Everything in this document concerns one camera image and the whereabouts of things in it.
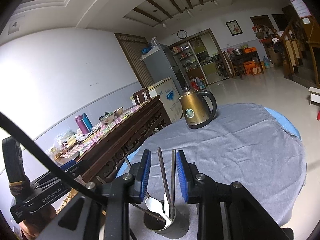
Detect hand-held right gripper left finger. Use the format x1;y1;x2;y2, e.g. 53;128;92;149
56;150;152;240

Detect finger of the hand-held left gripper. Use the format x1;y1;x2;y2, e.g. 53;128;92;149
59;159;85;175
31;171;73;190

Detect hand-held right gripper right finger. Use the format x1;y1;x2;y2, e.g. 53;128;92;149
176;151;293;240

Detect long brown chopstick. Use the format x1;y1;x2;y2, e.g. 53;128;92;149
157;148;173;207

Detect white plastic spoon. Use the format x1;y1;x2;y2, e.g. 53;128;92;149
163;193;175;221
145;197;167;227

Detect bundle of dark chopsticks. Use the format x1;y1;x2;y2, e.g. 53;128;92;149
96;156;167;224

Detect metal utensil holder cup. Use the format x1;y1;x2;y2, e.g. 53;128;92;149
142;201;191;240

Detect person's left hand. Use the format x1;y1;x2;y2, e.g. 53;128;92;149
21;204;58;240

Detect pile of snack packets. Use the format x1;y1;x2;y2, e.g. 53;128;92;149
45;127;100;159

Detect purple water bottle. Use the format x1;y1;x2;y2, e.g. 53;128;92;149
74;115;90;135

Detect carved wooden sideboard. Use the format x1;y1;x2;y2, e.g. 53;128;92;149
54;95;173;188

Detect blue water bottle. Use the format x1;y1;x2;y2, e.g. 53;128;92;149
82;113;93;132

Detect pink checkered mat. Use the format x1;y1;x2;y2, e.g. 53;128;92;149
59;102;160;159

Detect pot with glass lid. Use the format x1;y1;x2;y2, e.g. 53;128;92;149
99;111;115;124

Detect grey tablecloth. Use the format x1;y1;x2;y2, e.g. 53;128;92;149
117;103;307;240

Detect bronze electric kettle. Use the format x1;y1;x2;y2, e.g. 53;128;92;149
178;86;217;130

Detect wooden chair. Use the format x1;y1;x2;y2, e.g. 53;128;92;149
132;87;150;105

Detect white chest freezer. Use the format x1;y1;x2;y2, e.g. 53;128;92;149
130;77;184;124

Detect water jugs by doorway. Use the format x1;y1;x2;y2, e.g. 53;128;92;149
190;77;207;90

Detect grey refrigerator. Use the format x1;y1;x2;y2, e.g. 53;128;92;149
140;44;185;93

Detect brown curtained door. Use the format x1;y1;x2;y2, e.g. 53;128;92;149
114;33;150;98

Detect blue table cover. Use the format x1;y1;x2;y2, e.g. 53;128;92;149
116;107;300;178

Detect glass door shelf cabinet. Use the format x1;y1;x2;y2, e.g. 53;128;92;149
170;44;200;80

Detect orange cardboard boxes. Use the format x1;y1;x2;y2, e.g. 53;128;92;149
242;47;264;77

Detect dark wooden side table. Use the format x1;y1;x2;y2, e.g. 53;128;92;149
229;51;265;79

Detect white step stool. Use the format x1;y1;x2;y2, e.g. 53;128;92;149
308;87;320;105

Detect wooden stair railing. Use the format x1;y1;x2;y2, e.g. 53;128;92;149
272;12;320;80

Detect black cable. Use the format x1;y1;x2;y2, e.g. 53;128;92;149
0;110;108;204

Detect framed wall picture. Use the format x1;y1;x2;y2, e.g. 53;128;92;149
225;20;243;36

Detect wall calendar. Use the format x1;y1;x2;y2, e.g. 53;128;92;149
291;0;313;19

